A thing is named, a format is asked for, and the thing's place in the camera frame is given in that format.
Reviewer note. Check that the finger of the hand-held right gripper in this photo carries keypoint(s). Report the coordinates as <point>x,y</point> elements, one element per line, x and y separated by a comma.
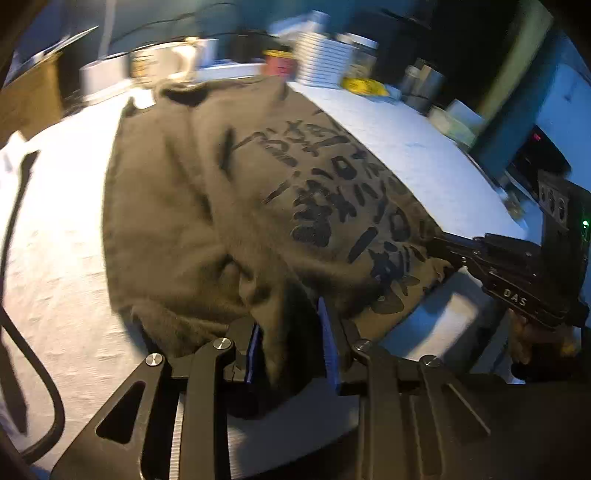
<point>461,242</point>
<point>464,270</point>

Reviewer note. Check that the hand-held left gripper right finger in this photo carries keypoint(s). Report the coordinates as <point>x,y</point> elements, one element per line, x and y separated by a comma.
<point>330,350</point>

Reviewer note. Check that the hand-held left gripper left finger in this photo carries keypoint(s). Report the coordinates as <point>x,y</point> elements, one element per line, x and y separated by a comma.
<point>253,353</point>

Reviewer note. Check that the brown printed t-shirt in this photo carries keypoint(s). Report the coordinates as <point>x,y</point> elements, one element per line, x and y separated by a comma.
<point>184,207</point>

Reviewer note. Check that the person's right hand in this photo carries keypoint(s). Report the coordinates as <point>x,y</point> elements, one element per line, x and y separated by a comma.
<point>524,339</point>

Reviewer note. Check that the black device with red light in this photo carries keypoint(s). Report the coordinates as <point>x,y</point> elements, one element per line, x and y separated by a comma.
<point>540,152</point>

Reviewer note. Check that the small white box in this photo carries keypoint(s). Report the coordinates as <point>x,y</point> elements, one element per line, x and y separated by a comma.
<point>455,121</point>

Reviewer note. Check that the metal tin can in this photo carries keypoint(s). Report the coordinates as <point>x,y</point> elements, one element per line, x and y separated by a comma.
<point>425,84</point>

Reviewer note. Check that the yellow snack bag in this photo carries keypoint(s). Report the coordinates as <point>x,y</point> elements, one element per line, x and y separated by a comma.
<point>365,86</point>

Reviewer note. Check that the clear jar with white lid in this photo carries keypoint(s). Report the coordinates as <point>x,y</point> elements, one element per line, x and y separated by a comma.
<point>362,55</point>

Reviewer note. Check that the white textured table cover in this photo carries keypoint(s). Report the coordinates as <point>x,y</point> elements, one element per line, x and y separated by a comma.
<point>60,240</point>

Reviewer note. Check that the stack of white plates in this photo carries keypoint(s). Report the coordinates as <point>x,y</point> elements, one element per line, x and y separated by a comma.
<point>323,57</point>

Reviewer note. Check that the red can with yellow lid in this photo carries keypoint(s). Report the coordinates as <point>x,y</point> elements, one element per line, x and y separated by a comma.
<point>278,64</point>

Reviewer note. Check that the white patterned mug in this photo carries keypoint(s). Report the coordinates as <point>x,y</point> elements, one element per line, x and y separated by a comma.
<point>164,60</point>

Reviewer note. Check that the cardboard box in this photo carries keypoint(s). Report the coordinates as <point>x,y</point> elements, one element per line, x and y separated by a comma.
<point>31,104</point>

